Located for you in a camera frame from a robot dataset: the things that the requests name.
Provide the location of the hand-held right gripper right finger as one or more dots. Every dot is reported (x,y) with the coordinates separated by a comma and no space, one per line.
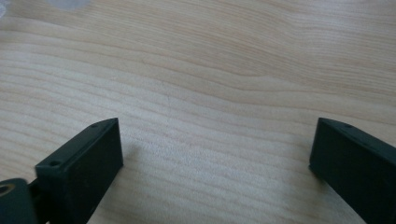
(358,168)

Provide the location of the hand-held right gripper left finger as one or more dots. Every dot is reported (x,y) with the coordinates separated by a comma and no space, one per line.
(79,171)

